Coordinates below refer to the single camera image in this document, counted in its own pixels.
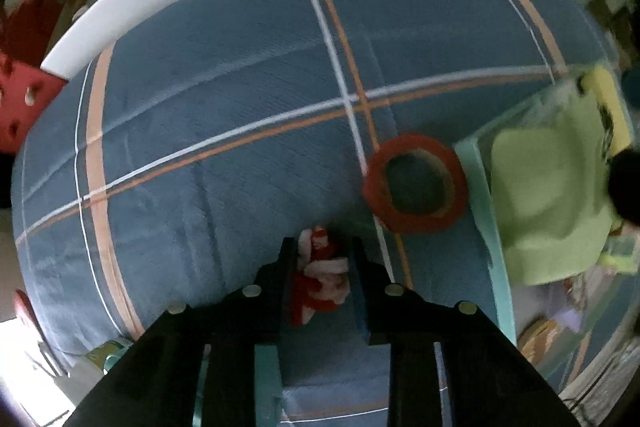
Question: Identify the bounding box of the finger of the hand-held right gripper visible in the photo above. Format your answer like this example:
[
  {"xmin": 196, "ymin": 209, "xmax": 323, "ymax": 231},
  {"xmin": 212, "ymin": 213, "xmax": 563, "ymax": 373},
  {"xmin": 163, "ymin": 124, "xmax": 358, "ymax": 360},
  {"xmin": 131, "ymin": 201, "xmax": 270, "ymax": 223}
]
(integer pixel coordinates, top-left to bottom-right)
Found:
[{"xmin": 607, "ymin": 151, "xmax": 640, "ymax": 225}]

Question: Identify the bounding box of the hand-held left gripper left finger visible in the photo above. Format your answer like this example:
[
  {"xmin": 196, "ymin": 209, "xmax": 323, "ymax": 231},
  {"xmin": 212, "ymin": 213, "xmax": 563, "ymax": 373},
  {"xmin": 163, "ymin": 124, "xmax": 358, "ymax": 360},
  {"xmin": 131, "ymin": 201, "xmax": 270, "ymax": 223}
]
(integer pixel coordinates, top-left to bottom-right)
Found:
[{"xmin": 62, "ymin": 237, "xmax": 301, "ymax": 427}]

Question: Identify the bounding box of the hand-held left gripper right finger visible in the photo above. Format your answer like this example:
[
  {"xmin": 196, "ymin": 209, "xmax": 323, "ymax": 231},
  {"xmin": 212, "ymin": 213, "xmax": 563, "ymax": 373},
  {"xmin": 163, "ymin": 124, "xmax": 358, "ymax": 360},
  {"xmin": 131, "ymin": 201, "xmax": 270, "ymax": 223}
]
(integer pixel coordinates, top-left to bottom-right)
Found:
[{"xmin": 350, "ymin": 237, "xmax": 581, "ymax": 427}]

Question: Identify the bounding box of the pink white striped scrunchie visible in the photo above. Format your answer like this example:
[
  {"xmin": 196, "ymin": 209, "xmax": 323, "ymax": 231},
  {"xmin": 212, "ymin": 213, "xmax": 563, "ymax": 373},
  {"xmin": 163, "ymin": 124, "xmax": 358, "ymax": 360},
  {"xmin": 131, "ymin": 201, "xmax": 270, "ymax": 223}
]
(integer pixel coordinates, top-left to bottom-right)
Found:
[{"xmin": 290, "ymin": 227, "xmax": 351, "ymax": 328}]

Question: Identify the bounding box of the light green cloth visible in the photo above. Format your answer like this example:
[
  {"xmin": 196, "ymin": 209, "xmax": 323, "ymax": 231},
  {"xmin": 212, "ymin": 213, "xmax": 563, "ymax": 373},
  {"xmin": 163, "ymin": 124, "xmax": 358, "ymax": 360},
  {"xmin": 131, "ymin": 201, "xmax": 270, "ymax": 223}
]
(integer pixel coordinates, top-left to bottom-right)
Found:
[{"xmin": 490, "ymin": 92, "xmax": 618, "ymax": 285}]

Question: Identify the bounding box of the green tissue pack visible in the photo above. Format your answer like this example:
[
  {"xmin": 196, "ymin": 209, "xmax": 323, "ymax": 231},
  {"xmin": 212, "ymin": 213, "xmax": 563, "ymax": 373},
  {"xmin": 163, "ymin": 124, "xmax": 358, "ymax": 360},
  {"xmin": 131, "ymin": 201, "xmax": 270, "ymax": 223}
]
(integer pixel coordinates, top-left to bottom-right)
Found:
[{"xmin": 577, "ymin": 66, "xmax": 632, "ymax": 160}]

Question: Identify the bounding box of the teal white box tray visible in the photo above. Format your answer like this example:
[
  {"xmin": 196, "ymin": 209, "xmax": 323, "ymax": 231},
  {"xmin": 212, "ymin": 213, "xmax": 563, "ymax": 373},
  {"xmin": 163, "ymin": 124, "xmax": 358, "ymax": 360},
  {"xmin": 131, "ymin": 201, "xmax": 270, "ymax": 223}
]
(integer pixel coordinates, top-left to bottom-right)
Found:
[{"xmin": 454, "ymin": 72, "xmax": 640, "ymax": 408}]

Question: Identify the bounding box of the red tape roll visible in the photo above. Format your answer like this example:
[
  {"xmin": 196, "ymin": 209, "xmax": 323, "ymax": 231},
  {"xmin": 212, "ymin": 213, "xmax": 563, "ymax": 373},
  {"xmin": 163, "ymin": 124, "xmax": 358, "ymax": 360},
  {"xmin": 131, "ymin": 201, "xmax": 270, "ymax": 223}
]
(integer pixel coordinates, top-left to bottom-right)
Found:
[{"xmin": 364, "ymin": 134, "xmax": 469, "ymax": 234}]

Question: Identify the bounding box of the red felt handbag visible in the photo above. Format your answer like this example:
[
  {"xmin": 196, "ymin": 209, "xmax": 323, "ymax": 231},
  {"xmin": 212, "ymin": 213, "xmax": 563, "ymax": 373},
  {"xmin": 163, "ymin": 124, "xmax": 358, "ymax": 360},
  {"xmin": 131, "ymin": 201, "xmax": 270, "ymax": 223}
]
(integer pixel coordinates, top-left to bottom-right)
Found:
[{"xmin": 0, "ymin": 52, "xmax": 68, "ymax": 155}]

